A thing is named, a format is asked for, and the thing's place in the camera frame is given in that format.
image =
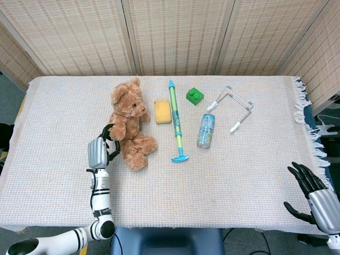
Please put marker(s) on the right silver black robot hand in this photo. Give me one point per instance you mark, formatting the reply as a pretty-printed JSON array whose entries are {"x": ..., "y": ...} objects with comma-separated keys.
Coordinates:
[{"x": 316, "y": 202}]

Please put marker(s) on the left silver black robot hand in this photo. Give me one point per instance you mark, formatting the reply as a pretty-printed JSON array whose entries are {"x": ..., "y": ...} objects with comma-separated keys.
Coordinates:
[{"x": 99, "y": 152}]

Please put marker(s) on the brown teddy bear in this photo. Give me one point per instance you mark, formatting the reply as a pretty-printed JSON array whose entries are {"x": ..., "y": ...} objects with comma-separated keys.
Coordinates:
[{"x": 131, "y": 125}]

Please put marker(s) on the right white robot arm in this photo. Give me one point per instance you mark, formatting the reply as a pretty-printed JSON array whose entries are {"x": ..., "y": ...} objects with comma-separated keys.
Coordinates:
[{"x": 334, "y": 243}]

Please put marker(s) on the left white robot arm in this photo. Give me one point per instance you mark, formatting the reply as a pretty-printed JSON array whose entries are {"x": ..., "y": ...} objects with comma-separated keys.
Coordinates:
[{"x": 87, "y": 215}]

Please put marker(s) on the yellow sponge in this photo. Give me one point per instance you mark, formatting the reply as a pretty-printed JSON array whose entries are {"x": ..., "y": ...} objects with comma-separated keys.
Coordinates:
[{"x": 162, "y": 111}]

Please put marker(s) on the blue green toy water pump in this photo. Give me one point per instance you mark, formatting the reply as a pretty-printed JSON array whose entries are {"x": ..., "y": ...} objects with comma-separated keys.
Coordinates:
[{"x": 176, "y": 119}]

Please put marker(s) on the white woven tablecloth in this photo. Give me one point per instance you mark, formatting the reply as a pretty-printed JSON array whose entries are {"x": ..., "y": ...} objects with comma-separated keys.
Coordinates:
[{"x": 186, "y": 186}]

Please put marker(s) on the plastic drink bottle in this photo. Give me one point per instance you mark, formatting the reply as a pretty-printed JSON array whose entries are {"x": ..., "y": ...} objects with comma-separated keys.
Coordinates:
[{"x": 206, "y": 130}]

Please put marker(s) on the green toy building block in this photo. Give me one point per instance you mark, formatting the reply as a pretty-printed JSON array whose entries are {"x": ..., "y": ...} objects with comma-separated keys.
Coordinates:
[{"x": 194, "y": 96}]

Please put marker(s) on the woven folding screen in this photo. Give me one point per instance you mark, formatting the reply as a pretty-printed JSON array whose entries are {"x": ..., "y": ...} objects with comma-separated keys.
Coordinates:
[{"x": 170, "y": 34}]

